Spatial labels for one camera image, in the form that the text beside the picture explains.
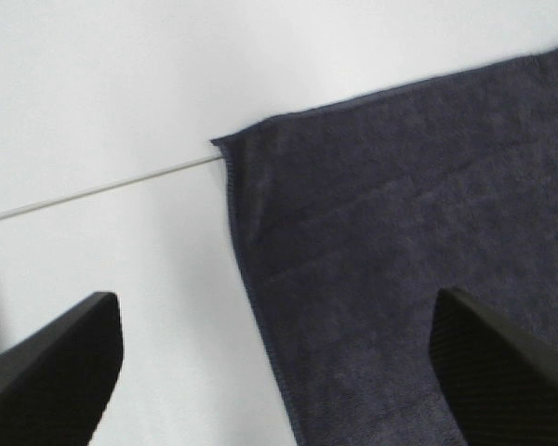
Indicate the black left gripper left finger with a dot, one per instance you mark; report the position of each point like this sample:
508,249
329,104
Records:
56,384

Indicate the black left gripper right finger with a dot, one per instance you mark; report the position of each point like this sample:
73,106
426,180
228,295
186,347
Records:
499,381

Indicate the dark navy towel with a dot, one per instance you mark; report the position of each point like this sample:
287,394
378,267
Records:
347,220

